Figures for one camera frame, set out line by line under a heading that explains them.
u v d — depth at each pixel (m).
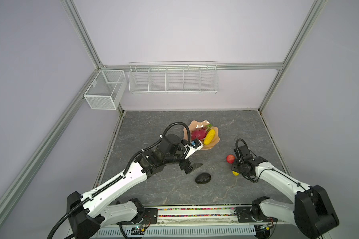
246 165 0.63
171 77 1.01
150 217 0.73
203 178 0.81
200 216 0.75
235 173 0.83
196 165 0.60
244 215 0.74
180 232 1.58
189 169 0.61
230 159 0.89
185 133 1.02
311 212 0.40
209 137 0.98
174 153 0.55
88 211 0.38
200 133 0.99
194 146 0.57
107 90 1.05
